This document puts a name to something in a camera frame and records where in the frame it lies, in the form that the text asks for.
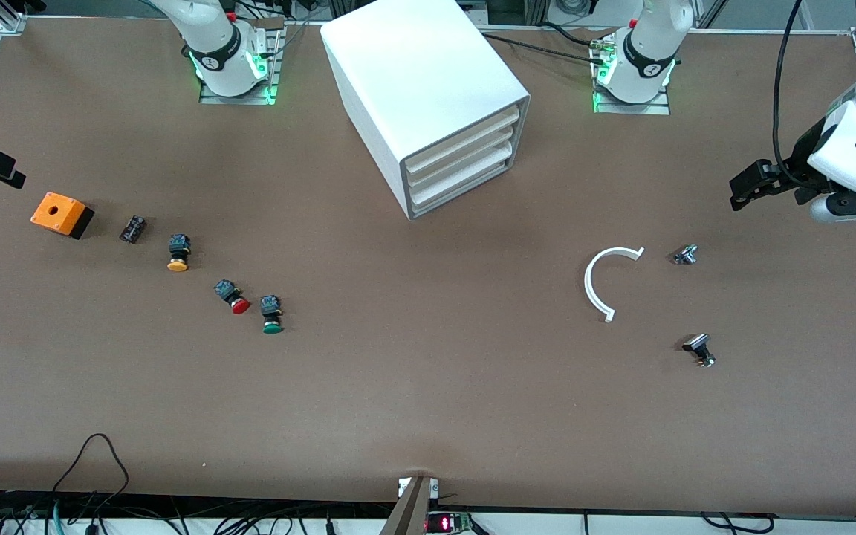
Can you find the green mushroom push button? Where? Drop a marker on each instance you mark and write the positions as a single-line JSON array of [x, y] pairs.
[[272, 312]]

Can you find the small black contact block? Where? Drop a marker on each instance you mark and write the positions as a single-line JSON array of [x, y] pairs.
[[133, 229]]

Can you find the small silver selector switch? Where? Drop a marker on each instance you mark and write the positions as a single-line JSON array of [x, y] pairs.
[[685, 255]]

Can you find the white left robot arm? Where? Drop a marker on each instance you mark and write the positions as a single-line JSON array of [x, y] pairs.
[[647, 52]]

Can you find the orange button box with hole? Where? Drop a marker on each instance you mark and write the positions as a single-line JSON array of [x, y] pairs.
[[56, 210]]

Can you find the red LED display module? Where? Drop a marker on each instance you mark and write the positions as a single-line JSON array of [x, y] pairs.
[[444, 523]]

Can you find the yellow mushroom push button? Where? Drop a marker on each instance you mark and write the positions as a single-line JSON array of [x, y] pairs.
[[178, 249]]

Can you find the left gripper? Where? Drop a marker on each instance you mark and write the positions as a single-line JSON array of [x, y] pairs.
[[802, 159]]

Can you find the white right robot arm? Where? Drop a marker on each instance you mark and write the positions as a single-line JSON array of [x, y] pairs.
[[220, 44]]

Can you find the red mushroom push button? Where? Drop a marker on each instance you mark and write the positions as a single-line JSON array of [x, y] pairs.
[[231, 296]]

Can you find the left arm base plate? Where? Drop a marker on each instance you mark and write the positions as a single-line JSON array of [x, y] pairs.
[[621, 109]]

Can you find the grey angled mount bar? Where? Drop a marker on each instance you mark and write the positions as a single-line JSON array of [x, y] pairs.
[[409, 513]]

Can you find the white curved plastic arc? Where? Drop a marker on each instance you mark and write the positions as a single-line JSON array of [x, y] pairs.
[[588, 286]]

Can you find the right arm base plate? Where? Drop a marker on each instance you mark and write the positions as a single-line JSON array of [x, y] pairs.
[[212, 98]]

